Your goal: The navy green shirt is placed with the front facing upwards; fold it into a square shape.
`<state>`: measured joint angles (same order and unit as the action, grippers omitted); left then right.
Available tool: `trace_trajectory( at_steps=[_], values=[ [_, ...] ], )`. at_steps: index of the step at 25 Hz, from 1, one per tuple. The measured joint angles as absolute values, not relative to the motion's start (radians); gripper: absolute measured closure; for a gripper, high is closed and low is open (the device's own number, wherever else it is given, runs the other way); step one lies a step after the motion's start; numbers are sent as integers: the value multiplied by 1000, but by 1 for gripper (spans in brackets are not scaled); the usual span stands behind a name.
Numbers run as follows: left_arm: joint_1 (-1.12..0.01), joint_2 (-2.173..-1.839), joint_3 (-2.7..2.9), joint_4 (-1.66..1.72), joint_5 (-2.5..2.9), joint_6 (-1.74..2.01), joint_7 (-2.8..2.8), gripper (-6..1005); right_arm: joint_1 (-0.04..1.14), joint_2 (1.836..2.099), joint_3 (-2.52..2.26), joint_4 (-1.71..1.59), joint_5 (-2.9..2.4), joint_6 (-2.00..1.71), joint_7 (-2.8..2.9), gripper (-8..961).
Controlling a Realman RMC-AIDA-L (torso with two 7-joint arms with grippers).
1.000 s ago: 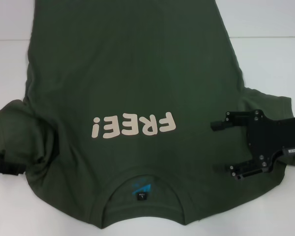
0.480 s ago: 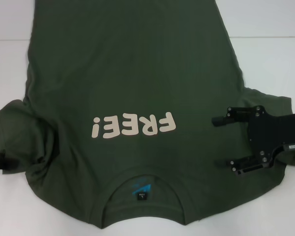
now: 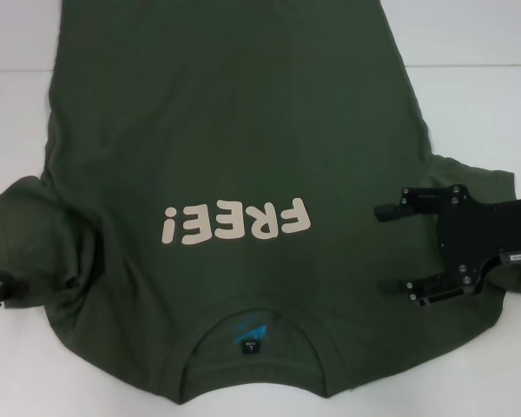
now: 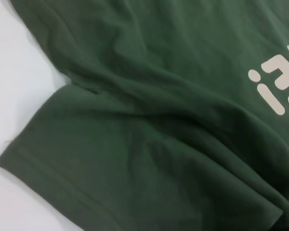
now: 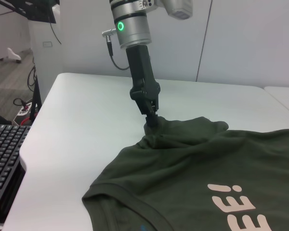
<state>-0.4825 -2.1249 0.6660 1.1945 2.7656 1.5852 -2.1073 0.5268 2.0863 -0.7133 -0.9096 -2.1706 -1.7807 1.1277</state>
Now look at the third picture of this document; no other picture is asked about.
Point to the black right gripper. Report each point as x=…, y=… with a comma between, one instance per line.
x=495, y=230

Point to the dark green FREE! shirt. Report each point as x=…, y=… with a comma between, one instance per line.
x=243, y=130

